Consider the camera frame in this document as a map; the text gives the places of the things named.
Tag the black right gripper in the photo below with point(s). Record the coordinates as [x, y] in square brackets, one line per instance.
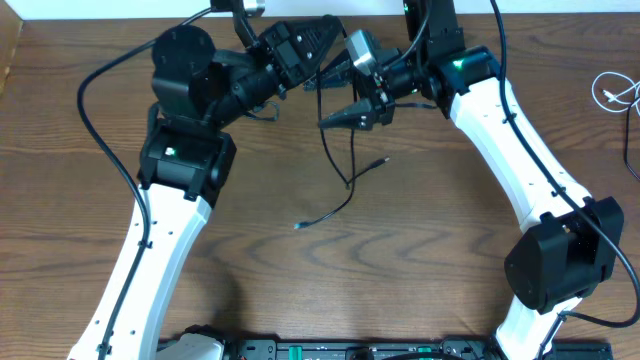
[376, 92]

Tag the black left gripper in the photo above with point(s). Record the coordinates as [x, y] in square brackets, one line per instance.
[286, 58]

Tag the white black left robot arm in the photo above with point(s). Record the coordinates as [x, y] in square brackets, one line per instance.
[185, 161]

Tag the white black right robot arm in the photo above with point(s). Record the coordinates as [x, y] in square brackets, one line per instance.
[570, 240]

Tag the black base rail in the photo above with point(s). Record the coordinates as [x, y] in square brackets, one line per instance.
[207, 342]

